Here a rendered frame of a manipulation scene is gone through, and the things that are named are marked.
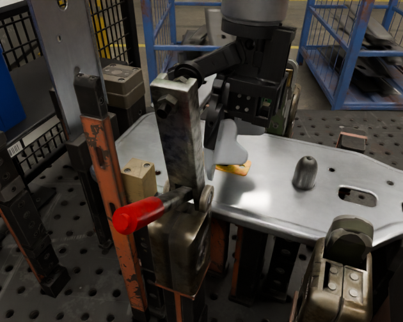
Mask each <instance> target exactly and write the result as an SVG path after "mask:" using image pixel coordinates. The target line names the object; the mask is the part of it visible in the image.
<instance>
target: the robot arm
mask: <svg viewBox="0 0 403 322"><path fill-rule="evenodd" d="M288 2H289V0H222V3H221V13H222V14H223V17H222V21H221V30H222V31H223V32H225V33H227V34H230V35H234V36H237V37H236V39H235V41H233V42H230V43H228V44H226V45H224V46H222V47H220V48H218V49H216V50H213V51H211V52H209V53H207V54H204V55H202V56H200V57H198V58H196V59H194V60H192V61H193V62H195V63H196V64H198V65H199V66H200V67H201V69H202V70H203V72H204V76H205V78H206V77H209V76H211V75H214V74H215V73H216V77H215V79H214V81H213V83H212V89H211V94H210V104H209V108H208V111H207V116H206V120H205V130H204V138H203V147H204V148H203V160H204V167H205V172H206V174H207V179H208V180H210V181H212V180H213V178H214V173H215V169H216V164H220V165H242V164H245V163H246V162H247V160H248V152H247V150H246V149H245V148H243V147H242V146H241V145H240V144H239V143H238V142H237V136H238V135H262V134H264V132H265V128H269V127H270V123H271V117H272V116H275V115H276V113H277V112H278V109H281V105H282V101H283V96H284V93H285V88H286V85H287V79H288V74H289V73H288V72H285V71H286V67H287V62H288V57H289V53H290V48H291V45H292V41H293V40H294V39H295V36H296V30H297V27H292V26H284V25H282V22H281V21H283V20H284V19H285V18H286V14H287V8H288ZM254 42H255V45H254V44H253V43H254ZM224 115H225V119H224ZM262 116H263V117H266V118H268V119H266V118H262Z"/></svg>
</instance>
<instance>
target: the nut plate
mask: <svg viewBox="0 0 403 322"><path fill-rule="evenodd" d="M239 166H244V167H245V168H243V169H242V168H240V167H239ZM250 167H251V161H250V160H247V162H246V163H245V164H242V165H220V164H216V169H217V170H220V171H224V172H228V173H232V174H237V175H240V176H246V175H247V173H248V171H249V168H250Z"/></svg>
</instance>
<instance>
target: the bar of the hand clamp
mask: <svg viewBox="0 0 403 322"><path fill-rule="evenodd" d="M174 77H175V78H174V79H173V81H172V80H168V74H167V73H160V74H159V75H158V76H157V77H156V78H155V79H154V80H153V81H152V83H151V84H150V91H151V95H152V101H153V105H154V111H155V117H156V120H157V126H158V129H159V135H160V139H161V145H162V151H163V155H164V160H165V164H166V170H167V173H168V179H169V183H170V189H171V191H172V190H175V189H177V188H180V187H181V186H185V187H190V188H192V191H193V201H194V210H195V211H199V202H200V196H201V193H202V190H203V189H204V187H205V173H204V164H203V148H202V131H201V123H200V106H199V98H198V89H199V88H200V87H201V85H202V84H203V82H204V80H205V76H204V72H203V70H202V68H201V67H200V66H199V65H198V64H196V63H195V62H193V61H182V62H180V63H179V64H178V65H177V67H176V69H175V71H174Z"/></svg>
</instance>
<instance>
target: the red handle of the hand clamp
mask: <svg viewBox="0 0 403 322"><path fill-rule="evenodd" d="M192 199H193V191H192V188H190V187H185V186H181V187H180V188H177V189H175V190H172V191H169V192H167V193H164V194H161V195H159V196H156V197H154V196H151V197H147V198H145V199H142V200H140V201H136V202H135V203H131V204H128V205H126V206H123V207H121V208H118V209H117V210H116V211H115V212H114V213H113V218H112V221H113V226H114V228H115V229H116V230H117V231H118V232H119V233H120V234H124V235H128V234H131V233H133V232H135V231H137V230H139V229H141V228H142V227H145V226H147V225H148V224H150V223H152V222H154V221H156V220H157V219H159V218H161V217H162V215H163V214H165V213H167V212H169V211H171V210H173V209H174V208H176V207H178V206H180V205H182V204H184V203H186V202H188V201H190V200H192Z"/></svg>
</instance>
